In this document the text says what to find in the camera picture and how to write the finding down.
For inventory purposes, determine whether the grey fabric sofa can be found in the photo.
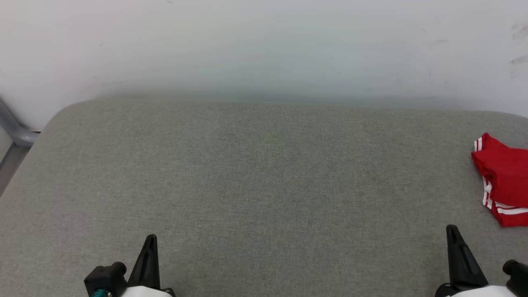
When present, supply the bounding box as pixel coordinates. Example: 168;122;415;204
0;97;528;297

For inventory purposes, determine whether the red white sports shirt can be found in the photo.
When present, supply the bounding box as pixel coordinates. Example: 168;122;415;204
471;132;528;228

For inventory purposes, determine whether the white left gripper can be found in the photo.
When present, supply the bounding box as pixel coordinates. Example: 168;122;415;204
120;234;176;297

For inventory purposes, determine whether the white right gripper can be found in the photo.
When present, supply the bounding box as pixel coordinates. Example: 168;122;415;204
435;224;519;297

